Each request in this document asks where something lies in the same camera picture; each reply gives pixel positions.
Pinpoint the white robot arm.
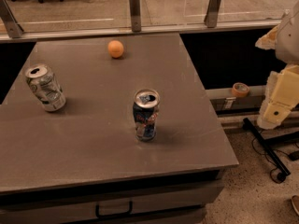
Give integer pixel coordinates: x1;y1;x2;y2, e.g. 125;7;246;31
255;2;299;130

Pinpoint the blue red bull can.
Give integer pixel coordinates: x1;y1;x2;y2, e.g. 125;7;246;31
133;89;160;142

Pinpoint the white green soda can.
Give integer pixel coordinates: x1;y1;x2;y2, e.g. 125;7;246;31
25;63;66;112

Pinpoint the roll of tan tape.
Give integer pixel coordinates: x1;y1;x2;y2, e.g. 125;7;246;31
232;82;249;97

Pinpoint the black metal stand leg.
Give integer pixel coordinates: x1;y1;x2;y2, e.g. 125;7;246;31
243;119;291;183

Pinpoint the shoe tip at edge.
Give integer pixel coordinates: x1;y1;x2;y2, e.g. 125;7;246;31
291;195;299;216

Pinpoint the orange fruit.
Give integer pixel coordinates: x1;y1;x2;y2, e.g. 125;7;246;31
107;40;124;59

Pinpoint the grey cabinet with drawers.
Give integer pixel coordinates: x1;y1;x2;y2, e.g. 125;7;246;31
0;34;238;224

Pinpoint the black cable on floor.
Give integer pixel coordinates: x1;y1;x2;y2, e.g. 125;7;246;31
251;135;299;184

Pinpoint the right metal railing bracket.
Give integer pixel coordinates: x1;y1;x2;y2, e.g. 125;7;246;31
204;0;221;28

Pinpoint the metal railing bracket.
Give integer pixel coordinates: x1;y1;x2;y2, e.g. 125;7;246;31
0;0;23;38
129;0;141;33
204;0;221;28

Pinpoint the middle metal railing bracket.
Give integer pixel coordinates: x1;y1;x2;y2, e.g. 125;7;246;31
129;0;141;33

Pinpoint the black drawer handle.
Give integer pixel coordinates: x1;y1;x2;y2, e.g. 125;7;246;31
94;201;133;219

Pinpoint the left metal railing bracket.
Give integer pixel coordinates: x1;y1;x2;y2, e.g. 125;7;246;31
0;0;23;38

